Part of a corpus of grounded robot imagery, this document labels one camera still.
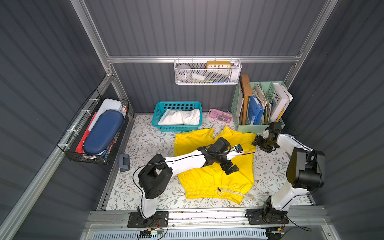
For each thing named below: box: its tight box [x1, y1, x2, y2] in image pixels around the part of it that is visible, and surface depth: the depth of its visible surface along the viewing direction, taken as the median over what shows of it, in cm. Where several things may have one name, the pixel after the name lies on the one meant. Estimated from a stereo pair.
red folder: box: [74, 112, 97, 154], surface depth 67 cm
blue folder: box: [248, 94, 264, 125], surface depth 101 cm
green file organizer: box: [231, 81, 294, 134], surface depth 102 cm
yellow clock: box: [206, 60, 231, 69], surface depth 90 cm
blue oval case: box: [83, 109, 125, 155], surface depth 69 cm
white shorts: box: [157, 109, 201, 126], surface depth 110 cm
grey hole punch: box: [119, 154, 130, 172], surface depth 93 cm
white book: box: [270, 82, 294, 122], surface depth 100 cm
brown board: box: [241, 74, 253, 125], surface depth 93 cm
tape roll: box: [175, 64, 192, 81], surface depth 89 cm
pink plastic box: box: [207, 108, 233, 124], surface depth 121 cm
